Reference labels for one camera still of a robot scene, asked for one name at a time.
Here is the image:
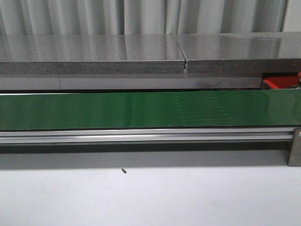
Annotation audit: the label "grey stone slab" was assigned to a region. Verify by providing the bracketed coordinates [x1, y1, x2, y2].
[0, 35, 185, 75]
[177, 32, 301, 73]

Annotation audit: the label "steel conveyor support bracket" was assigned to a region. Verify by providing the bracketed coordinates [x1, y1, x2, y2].
[288, 128, 301, 167]

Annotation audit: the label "grey pleated curtain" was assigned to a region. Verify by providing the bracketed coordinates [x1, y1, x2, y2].
[0, 0, 287, 35]

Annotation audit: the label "grey stone slab left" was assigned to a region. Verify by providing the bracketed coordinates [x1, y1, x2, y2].
[0, 35, 185, 75]

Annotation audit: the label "grey stone slab right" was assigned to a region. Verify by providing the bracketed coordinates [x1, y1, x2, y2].
[177, 32, 301, 73]

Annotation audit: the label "green conveyor belt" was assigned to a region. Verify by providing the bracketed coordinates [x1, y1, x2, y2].
[0, 89, 301, 130]

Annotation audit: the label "aluminium conveyor frame rail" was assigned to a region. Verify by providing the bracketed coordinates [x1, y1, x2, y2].
[0, 127, 296, 144]

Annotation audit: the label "red plastic tray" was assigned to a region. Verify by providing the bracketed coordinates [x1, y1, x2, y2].
[263, 75, 298, 89]

